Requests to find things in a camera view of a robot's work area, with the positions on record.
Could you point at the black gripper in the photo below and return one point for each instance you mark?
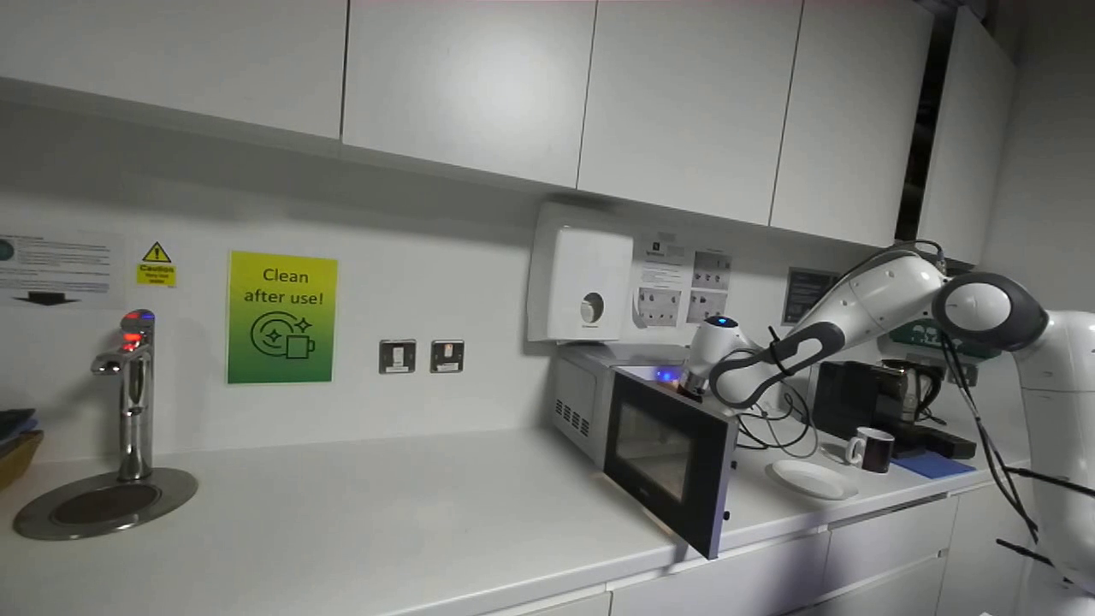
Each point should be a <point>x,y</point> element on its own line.
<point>696,383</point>

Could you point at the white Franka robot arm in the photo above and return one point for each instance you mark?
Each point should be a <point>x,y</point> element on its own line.
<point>1063,377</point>

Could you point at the black microwave door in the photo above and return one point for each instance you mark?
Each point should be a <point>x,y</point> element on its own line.
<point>662,450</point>

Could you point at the silver microwave oven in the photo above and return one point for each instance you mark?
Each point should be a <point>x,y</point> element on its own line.
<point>577,398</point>

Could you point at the black mug with white rim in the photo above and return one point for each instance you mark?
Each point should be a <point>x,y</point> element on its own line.
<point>877,454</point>

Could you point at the white round plate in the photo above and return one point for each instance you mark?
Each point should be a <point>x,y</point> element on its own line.
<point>813,479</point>

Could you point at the white paper towel dispenser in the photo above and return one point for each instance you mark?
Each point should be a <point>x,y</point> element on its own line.
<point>581,277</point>

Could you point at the black coffee machine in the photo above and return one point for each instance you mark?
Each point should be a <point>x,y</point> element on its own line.
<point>858,398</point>

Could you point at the white base cabinet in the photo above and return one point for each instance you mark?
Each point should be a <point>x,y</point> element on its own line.
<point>892,535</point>

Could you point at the blue cloth pad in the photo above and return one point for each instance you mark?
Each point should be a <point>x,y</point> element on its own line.
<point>932,462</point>

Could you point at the white upper cabinet door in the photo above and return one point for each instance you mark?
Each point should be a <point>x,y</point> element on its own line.
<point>686,105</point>
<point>467,78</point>
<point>970,149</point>
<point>849,125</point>
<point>171,56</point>

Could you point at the green clean after use poster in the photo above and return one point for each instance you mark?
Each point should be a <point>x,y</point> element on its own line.
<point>283,316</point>

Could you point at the yellow warning sign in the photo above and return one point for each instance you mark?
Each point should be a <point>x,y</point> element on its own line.
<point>155,264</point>

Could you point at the chrome hot water tap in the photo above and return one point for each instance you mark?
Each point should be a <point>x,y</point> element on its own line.
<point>135,398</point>

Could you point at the dark blue bowl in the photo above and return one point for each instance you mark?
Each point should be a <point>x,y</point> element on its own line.
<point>16,424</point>

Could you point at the yellow bowl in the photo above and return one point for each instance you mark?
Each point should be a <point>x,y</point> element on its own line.
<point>16,462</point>

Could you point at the white wall socket with label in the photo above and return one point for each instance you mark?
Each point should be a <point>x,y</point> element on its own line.
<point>710,298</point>
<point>659,301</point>

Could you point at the dark framed wall poster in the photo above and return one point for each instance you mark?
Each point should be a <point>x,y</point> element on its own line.
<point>805,296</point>

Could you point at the green wall box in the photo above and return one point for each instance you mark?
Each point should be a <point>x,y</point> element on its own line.
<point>917,340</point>

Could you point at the metal wall switch plate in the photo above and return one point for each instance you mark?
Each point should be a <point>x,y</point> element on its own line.
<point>398,358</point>
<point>445,358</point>

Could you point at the white printed wall notice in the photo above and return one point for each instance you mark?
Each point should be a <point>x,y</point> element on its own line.
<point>57,264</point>

